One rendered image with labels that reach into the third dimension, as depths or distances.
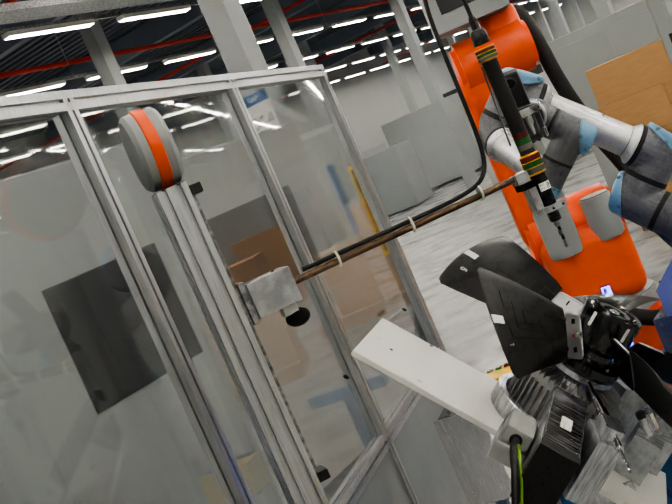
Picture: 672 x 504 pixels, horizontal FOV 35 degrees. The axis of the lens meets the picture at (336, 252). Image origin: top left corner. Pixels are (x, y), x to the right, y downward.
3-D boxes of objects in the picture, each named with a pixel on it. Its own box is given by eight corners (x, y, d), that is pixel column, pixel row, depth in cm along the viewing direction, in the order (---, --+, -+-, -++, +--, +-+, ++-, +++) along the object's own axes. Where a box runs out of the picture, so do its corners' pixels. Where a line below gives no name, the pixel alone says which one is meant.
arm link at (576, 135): (580, 167, 261) (539, 149, 263) (601, 125, 258) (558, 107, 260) (579, 171, 253) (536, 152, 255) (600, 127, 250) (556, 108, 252)
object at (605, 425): (619, 446, 193) (600, 438, 193) (612, 431, 198) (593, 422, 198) (626, 434, 192) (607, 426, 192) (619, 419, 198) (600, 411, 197)
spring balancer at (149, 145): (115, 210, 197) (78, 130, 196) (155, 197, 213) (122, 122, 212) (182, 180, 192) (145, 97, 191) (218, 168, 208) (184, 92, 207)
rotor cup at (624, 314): (626, 376, 222) (658, 323, 219) (604, 386, 210) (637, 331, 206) (568, 338, 229) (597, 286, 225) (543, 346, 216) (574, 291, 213)
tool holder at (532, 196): (537, 219, 220) (519, 175, 219) (522, 221, 227) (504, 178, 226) (573, 201, 222) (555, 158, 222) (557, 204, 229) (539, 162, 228)
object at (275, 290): (256, 325, 202) (238, 284, 202) (249, 324, 209) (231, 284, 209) (304, 302, 205) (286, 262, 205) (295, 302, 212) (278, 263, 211)
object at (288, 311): (292, 330, 206) (282, 307, 206) (287, 330, 210) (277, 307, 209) (315, 319, 207) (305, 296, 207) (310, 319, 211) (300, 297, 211)
